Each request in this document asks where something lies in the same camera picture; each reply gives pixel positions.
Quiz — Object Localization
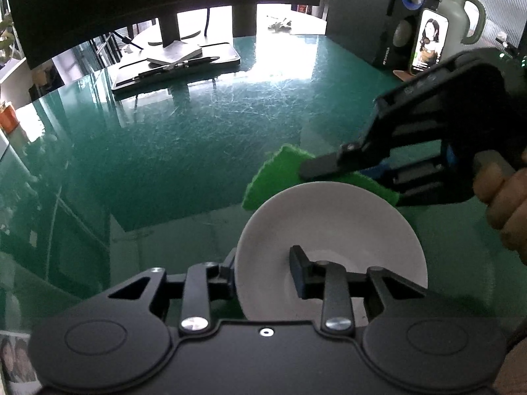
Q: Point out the black pen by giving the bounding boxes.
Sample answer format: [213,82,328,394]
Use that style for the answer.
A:
[138,56,221,80]

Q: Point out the white notebook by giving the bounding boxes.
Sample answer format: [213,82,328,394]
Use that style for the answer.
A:
[146,43,203,66]

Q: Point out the pale green kettle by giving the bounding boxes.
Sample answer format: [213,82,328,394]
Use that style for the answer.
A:
[428,0,487,56]

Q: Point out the person's right hand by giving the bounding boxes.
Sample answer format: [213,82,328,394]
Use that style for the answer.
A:
[473,165,527,266]

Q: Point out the smartphone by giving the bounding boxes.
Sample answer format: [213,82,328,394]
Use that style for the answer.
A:
[407,8,449,74]

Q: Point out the orange plant pot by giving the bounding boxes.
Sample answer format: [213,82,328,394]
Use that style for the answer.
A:
[0,105,19,134]

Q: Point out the black curved monitor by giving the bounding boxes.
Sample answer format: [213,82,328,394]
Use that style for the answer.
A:
[8,0,334,70]

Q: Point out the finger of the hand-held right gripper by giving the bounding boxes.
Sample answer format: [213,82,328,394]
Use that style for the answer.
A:
[356,160,402,192]
[298,143,373,182]

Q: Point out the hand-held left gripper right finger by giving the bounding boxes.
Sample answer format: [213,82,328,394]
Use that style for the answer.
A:
[288,245,439,332]

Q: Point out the black monitor stand base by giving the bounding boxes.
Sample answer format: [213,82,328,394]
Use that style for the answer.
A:
[111,12,241,91]

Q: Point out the potted green plant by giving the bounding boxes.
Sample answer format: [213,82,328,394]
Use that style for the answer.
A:
[0,10,19,66]

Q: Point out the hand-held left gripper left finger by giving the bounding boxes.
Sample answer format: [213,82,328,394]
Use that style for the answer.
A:
[108,251,238,334]

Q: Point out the green cloth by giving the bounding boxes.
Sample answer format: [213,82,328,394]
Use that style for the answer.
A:
[241,144,401,211]

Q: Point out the black speaker with blue knob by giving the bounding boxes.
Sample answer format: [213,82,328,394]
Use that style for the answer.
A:
[325,0,439,68]

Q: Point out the white bowl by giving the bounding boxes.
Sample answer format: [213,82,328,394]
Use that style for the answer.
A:
[235,181,429,322]

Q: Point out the printed photo sheet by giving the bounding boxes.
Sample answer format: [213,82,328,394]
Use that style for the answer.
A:
[0,331,40,385]

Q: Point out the small dark trinkets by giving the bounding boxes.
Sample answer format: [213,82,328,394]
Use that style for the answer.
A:
[267,15,293,34]

